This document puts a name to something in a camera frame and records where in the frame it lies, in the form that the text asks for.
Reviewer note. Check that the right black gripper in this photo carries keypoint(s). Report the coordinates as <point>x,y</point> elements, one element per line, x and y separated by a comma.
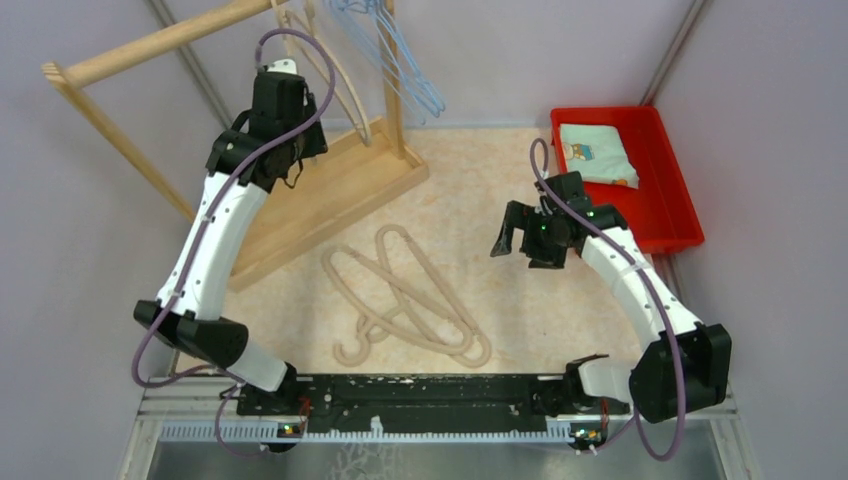
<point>523,216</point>

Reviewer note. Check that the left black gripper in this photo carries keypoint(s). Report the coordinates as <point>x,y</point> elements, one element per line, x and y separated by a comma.
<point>316,142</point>

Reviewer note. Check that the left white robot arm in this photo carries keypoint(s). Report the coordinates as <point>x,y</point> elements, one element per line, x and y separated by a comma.
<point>186,314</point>

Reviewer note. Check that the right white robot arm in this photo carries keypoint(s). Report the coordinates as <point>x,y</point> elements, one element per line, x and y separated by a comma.
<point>684,363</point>

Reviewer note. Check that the folded light green cloth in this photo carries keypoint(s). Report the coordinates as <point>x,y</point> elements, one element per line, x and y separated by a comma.
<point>598,153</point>

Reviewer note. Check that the wooden clothes rack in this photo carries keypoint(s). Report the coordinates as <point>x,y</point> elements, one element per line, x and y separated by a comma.
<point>348,183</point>

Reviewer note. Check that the red plastic bin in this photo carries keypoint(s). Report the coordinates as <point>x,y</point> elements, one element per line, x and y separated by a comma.
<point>660,211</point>

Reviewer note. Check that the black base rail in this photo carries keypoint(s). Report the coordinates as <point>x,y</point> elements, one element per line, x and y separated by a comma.
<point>423,403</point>

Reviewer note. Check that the white cable duct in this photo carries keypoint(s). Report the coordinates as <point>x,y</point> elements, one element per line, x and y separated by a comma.
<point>270,432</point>

